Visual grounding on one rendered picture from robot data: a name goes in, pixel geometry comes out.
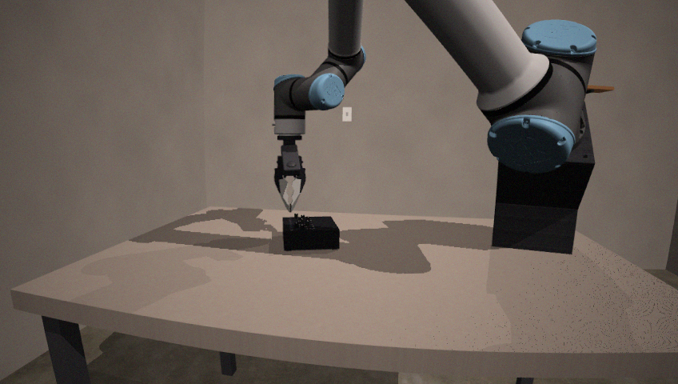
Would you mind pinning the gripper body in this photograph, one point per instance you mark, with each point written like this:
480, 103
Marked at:
279, 160

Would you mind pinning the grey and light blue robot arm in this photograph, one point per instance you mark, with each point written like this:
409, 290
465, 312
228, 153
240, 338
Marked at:
534, 110

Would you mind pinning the black lighting desk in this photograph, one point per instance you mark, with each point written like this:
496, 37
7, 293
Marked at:
312, 233

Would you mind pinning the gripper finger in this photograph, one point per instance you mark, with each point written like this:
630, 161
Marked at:
297, 184
282, 185

